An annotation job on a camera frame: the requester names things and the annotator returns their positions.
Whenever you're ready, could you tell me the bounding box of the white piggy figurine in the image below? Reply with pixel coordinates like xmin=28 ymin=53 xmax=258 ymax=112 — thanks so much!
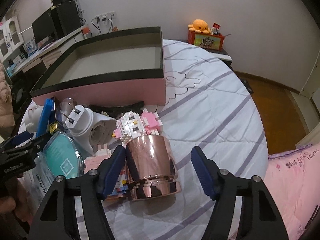
xmin=25 ymin=105 xmax=43 ymax=133

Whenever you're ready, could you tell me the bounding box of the blue plastic case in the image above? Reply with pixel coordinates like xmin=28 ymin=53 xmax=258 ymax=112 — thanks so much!
xmin=36 ymin=99 xmax=53 ymax=138

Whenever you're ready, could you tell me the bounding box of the rose gold metal canister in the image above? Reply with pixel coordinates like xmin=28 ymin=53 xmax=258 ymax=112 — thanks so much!
xmin=125 ymin=135 xmax=181 ymax=201

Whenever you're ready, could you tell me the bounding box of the white pink brick cat figure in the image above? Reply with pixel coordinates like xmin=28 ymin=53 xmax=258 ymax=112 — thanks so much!
xmin=112 ymin=108 xmax=163 ymax=146

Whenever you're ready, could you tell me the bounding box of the left hand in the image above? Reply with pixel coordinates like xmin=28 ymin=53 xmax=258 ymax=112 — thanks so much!
xmin=1 ymin=177 xmax=33 ymax=225

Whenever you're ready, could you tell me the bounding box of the clear dental floss bag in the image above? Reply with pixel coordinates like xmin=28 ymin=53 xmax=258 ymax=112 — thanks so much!
xmin=22 ymin=152 xmax=54 ymax=215

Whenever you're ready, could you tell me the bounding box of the pink puffer jacket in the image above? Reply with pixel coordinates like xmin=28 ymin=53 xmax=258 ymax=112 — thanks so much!
xmin=0 ymin=64 xmax=15 ymax=140

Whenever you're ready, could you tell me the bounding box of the teal round floss case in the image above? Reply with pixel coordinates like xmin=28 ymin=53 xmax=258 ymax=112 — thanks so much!
xmin=42 ymin=131 xmax=84 ymax=179

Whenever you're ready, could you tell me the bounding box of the pink pillow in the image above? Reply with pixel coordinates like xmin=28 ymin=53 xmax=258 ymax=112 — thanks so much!
xmin=264 ymin=144 xmax=319 ymax=239

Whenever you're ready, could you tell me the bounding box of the blue toothpaste tube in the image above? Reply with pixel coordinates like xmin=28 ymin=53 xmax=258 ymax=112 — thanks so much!
xmin=49 ymin=97 xmax=61 ymax=134

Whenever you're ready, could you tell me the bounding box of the small clear glass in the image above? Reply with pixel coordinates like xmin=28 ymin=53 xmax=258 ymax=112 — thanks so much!
xmin=60 ymin=98 xmax=74 ymax=122

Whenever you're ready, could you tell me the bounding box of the white travel plug adapter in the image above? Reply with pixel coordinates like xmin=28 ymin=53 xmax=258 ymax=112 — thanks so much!
xmin=65 ymin=105 xmax=117 ymax=155

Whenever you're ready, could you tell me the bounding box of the white desk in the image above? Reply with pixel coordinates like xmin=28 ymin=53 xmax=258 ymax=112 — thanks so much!
xmin=4 ymin=25 xmax=90 ymax=80

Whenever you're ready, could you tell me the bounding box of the black curved stand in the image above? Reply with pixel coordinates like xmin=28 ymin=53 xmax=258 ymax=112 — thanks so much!
xmin=88 ymin=100 xmax=145 ymax=118

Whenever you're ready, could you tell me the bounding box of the white striped bed quilt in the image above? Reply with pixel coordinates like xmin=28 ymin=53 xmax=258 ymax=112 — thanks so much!
xmin=103 ymin=40 xmax=268 ymax=239

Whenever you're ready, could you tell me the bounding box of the white glass door cabinet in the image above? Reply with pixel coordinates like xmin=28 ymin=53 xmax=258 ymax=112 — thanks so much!
xmin=0 ymin=16 xmax=24 ymax=63

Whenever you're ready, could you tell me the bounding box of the black computer monitor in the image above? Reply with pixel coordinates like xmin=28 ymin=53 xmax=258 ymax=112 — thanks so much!
xmin=31 ymin=9 xmax=57 ymax=43

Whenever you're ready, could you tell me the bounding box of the pink black storage box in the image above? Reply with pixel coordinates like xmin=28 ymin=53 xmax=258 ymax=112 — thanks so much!
xmin=30 ymin=27 xmax=166 ymax=106

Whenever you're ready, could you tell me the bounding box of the black computer tower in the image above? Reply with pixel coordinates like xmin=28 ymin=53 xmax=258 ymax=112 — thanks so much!
xmin=50 ymin=1 xmax=81 ymax=39

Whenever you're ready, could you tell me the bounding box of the red cartoon box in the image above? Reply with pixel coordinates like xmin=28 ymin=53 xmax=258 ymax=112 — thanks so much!
xmin=188 ymin=31 xmax=225 ymax=51

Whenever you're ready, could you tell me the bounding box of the orange octopus plush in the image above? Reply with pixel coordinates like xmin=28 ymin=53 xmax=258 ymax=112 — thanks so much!
xmin=188 ymin=19 xmax=211 ymax=34

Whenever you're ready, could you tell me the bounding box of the wall power outlet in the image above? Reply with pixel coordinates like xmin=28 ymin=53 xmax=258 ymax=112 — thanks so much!
xmin=94 ymin=11 xmax=117 ymax=23

